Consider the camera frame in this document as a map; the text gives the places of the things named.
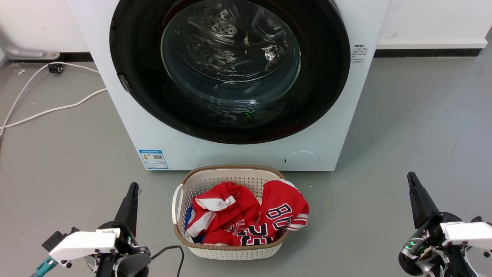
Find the red jersey with black lettering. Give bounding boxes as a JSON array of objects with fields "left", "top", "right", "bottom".
[{"left": 234, "top": 180, "right": 310, "bottom": 247}]

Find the blue energy label sticker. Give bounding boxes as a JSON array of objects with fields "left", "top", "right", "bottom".
[{"left": 138, "top": 150, "right": 169, "bottom": 170}]

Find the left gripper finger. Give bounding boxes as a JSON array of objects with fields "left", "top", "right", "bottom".
[
  {"left": 114, "top": 183, "right": 135, "bottom": 227},
  {"left": 125, "top": 183, "right": 139, "bottom": 236}
]

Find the red jersey with white trim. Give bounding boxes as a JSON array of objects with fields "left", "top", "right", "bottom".
[{"left": 184, "top": 182, "right": 262, "bottom": 245}]

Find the black text info sticker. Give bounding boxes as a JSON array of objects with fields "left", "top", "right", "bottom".
[{"left": 351, "top": 44, "right": 369, "bottom": 64}]

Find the white power cable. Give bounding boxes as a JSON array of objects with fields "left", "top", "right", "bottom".
[
  {"left": 0, "top": 62, "right": 100, "bottom": 135},
  {"left": 0, "top": 88, "right": 108, "bottom": 129}
]

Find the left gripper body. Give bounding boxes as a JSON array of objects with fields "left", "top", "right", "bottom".
[{"left": 86, "top": 221, "right": 152, "bottom": 277}]

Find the cream woven-rim laundry basket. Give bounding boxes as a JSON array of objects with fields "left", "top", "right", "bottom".
[{"left": 172, "top": 165, "right": 296, "bottom": 260}]

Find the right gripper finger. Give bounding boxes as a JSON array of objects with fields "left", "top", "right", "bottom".
[
  {"left": 407, "top": 172, "right": 429, "bottom": 229},
  {"left": 411, "top": 172, "right": 439, "bottom": 222}
]

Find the blue garment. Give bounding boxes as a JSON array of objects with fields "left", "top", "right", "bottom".
[{"left": 184, "top": 206, "right": 204, "bottom": 244}]

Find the white front-load washing machine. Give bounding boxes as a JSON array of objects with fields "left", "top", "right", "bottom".
[{"left": 67, "top": 0, "right": 392, "bottom": 172}]

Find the round black glass washer door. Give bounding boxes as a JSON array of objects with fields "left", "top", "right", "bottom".
[{"left": 109, "top": 0, "right": 351, "bottom": 145}]

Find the round white filter cover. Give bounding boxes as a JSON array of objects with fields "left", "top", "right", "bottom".
[{"left": 283, "top": 151, "right": 321, "bottom": 170}]

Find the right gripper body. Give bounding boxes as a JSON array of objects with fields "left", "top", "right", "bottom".
[{"left": 399, "top": 212, "right": 492, "bottom": 277}]

